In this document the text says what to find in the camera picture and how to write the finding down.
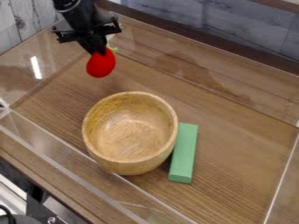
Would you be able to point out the wooden bowl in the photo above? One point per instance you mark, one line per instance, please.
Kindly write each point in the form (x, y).
(129, 130)

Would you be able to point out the black metal bracket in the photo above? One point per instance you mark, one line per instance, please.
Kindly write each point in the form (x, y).
(37, 211)

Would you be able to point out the green rectangular block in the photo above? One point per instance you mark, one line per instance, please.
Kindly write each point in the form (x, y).
(183, 154)

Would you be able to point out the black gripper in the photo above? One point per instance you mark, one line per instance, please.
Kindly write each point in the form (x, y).
(88, 31)

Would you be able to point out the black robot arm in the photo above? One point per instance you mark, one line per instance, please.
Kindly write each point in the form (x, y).
(80, 8)

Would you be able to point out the clear acrylic tray walls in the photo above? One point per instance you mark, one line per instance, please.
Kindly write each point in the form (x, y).
(241, 102)

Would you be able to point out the red plush fruit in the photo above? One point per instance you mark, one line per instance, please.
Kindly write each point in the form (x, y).
(101, 64)

